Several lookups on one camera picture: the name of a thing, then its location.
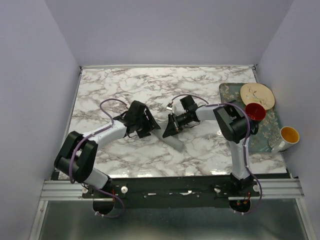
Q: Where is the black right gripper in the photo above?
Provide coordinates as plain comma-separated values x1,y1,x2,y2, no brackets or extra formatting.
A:
163,111,190,139

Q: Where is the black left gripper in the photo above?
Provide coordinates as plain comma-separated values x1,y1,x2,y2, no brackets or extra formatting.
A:
135,109,161,139

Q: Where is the grey cloth napkin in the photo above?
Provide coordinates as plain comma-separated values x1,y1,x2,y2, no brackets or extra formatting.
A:
152,129,185,152

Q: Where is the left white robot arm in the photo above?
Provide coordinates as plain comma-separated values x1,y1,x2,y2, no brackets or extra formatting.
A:
54,100,160,198

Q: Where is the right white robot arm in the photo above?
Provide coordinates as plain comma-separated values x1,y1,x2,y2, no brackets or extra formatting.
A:
162,94,253,196

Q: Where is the black mug red inside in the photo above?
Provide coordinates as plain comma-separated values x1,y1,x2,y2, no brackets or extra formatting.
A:
245,102,267,135

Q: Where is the white mug yellow inside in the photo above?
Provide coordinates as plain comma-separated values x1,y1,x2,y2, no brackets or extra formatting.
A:
268,126,300,153

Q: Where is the black mounting base bar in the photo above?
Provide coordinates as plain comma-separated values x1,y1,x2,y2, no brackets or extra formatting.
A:
82,175,260,209

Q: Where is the floral blue tray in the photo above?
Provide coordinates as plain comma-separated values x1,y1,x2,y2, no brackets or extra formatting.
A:
218,82,284,153

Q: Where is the beige floral plate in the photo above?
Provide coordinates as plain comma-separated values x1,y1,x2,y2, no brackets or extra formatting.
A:
240,83,276,110

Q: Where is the aluminium frame rail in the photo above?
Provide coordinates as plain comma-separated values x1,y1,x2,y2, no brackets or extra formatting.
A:
260,178,304,199

